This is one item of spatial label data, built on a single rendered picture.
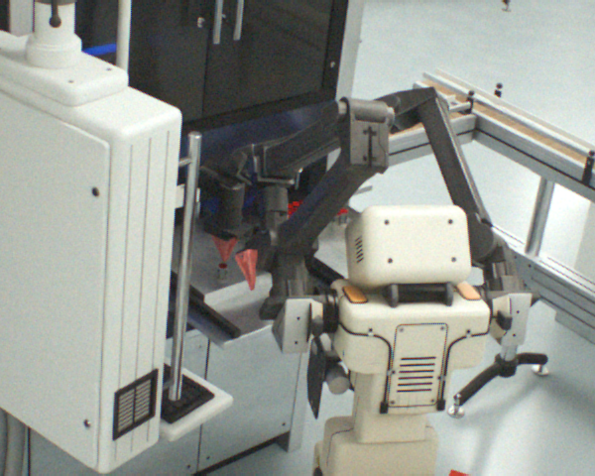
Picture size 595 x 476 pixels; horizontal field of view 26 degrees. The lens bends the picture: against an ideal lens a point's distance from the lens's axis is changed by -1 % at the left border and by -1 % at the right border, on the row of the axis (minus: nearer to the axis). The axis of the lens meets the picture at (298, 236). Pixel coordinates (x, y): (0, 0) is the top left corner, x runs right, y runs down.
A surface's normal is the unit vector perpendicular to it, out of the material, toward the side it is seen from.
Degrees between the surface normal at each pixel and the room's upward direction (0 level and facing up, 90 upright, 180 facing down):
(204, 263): 0
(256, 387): 90
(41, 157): 90
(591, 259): 90
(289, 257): 38
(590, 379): 0
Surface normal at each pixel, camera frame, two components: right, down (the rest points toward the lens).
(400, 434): 0.23, 0.37
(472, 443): 0.11, -0.87
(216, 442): 0.65, 0.43
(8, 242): -0.62, 0.32
